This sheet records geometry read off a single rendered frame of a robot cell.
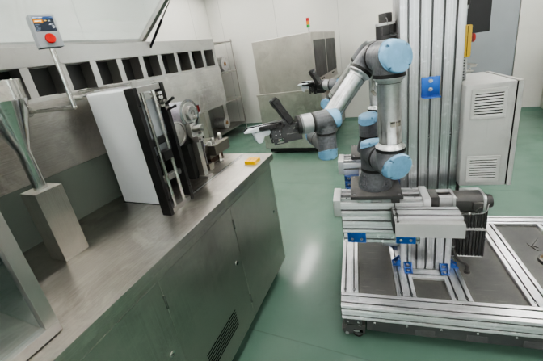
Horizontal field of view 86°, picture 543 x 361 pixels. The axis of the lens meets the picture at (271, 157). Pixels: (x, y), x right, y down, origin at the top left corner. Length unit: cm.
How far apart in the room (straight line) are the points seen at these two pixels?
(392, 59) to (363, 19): 465
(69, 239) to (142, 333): 43
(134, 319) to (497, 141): 156
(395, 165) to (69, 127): 141
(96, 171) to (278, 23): 502
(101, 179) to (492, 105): 181
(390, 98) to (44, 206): 126
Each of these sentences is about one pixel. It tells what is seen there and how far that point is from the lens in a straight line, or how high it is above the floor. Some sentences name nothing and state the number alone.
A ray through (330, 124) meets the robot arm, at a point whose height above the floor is 120.
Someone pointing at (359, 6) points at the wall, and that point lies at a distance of 579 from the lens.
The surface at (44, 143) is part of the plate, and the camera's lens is 154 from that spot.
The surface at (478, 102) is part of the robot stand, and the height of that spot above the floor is 116.
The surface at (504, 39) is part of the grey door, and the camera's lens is 592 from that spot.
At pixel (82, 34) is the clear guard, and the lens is 171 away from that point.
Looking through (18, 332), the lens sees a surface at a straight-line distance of 99.
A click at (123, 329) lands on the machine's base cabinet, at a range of 111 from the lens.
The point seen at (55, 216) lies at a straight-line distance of 127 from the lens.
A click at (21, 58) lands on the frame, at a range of 156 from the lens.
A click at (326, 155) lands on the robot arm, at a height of 109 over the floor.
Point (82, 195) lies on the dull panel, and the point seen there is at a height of 100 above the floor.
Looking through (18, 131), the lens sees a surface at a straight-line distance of 121.
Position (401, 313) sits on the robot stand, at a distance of 174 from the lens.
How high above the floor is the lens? 149
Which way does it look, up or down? 20 degrees down
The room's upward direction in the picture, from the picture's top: 9 degrees counter-clockwise
